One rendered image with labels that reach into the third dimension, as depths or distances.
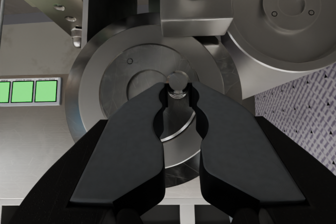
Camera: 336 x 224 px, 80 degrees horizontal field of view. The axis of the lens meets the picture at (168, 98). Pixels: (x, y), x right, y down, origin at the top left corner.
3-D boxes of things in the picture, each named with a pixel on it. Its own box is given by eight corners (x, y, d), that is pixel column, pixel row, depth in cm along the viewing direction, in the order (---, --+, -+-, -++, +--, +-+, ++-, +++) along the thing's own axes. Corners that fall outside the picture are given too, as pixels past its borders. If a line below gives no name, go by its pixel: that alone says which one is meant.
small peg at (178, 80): (195, 83, 12) (176, 98, 12) (191, 91, 15) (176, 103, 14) (179, 65, 12) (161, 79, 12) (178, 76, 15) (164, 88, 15)
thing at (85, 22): (93, -127, 20) (86, 48, 18) (137, 7, 44) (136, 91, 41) (89, -127, 20) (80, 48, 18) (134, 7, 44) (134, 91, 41)
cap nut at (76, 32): (82, 27, 50) (81, 45, 50) (88, 34, 54) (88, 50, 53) (68, 28, 50) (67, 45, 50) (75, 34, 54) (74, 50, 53)
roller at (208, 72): (220, 20, 16) (230, 168, 15) (192, 84, 42) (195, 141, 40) (80, 27, 17) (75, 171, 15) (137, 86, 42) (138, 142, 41)
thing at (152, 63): (98, 44, 15) (197, 39, 15) (107, 54, 17) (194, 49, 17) (97, 145, 14) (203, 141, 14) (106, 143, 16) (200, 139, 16)
